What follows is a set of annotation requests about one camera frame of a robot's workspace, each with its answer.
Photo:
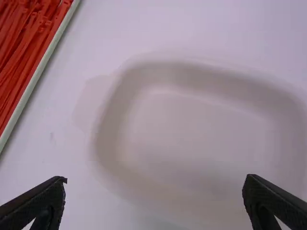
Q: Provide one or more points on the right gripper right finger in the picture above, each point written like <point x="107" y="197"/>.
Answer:
<point x="271" y="206"/>

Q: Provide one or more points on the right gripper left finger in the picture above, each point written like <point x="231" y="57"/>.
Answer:
<point x="36" y="206"/>

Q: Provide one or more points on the white dish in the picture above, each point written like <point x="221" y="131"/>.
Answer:
<point x="192" y="134"/>

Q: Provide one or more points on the pale tray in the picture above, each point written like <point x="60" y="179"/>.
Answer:
<point x="36" y="79"/>

